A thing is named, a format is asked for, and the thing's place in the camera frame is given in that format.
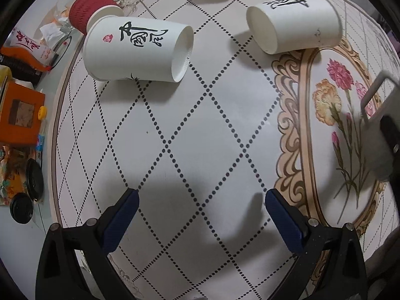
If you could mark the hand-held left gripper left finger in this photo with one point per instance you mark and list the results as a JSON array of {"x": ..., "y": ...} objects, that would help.
[{"x": 122, "y": 217}]

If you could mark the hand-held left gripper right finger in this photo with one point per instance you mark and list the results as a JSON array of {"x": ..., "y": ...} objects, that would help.
[{"x": 282, "y": 218}]

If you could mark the white calligraphy paper cup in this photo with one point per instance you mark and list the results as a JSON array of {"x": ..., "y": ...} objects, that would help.
[
  {"x": 134, "y": 50},
  {"x": 297, "y": 22}
]

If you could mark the red ripple paper cup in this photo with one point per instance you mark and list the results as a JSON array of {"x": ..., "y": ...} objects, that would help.
[{"x": 86, "y": 9}]

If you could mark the black round lid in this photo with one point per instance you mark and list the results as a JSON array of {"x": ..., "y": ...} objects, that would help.
[
  {"x": 33, "y": 179},
  {"x": 21, "y": 208}
]

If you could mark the round floral printed table mat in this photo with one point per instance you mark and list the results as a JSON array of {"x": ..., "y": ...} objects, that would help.
[{"x": 200, "y": 125}]

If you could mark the yellow bottle cap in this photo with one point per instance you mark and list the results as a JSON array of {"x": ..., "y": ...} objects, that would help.
[{"x": 42, "y": 113}]

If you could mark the orange gift box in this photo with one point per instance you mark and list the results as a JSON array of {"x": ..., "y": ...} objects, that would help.
[{"x": 18, "y": 112}]

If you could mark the black and orange packet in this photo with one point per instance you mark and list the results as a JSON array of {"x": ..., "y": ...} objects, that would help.
[{"x": 20, "y": 67}]

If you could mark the clear glass dish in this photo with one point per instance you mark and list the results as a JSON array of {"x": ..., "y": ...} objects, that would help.
[{"x": 64, "y": 42}]

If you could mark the red and white tissue packet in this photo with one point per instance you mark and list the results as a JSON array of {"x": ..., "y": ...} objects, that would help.
[{"x": 28, "y": 47}]

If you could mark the crumpled white tissue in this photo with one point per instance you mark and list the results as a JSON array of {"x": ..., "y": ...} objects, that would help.
[{"x": 51, "y": 31}]

